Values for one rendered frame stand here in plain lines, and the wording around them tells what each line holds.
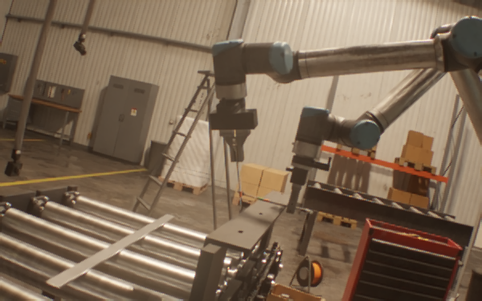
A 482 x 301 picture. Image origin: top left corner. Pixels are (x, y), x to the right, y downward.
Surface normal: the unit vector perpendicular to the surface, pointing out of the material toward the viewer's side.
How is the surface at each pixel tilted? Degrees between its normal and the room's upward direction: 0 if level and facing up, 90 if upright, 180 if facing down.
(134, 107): 90
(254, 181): 90
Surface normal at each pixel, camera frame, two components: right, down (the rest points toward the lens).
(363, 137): 0.13, 0.16
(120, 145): -0.18, 0.01
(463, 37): -0.40, -0.11
